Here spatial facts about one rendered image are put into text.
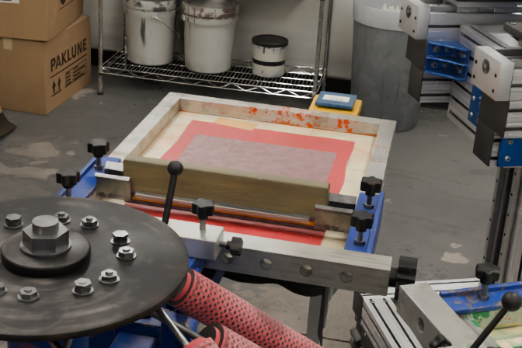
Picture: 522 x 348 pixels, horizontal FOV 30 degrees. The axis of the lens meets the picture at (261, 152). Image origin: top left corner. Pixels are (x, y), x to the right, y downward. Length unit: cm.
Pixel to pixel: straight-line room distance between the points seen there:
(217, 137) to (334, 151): 28
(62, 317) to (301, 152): 139
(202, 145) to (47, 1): 282
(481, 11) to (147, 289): 189
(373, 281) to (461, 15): 122
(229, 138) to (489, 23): 83
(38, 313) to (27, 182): 348
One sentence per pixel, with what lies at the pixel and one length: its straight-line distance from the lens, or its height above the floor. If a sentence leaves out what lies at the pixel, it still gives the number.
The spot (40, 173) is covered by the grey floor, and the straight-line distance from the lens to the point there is 450.
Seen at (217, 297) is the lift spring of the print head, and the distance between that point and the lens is 117.
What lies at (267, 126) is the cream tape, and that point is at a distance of 242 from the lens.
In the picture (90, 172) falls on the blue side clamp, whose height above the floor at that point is 100.
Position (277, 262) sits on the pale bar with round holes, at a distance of 164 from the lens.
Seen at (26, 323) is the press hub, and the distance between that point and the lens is 94.
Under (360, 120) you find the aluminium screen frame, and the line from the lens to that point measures 241.
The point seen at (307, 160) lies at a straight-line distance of 223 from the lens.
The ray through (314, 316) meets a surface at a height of 30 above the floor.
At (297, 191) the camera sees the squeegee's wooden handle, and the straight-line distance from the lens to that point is 185.
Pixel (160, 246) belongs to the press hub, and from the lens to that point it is 106.
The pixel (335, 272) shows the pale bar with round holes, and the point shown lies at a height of 102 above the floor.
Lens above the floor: 181
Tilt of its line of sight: 22 degrees down
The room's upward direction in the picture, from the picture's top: 4 degrees clockwise
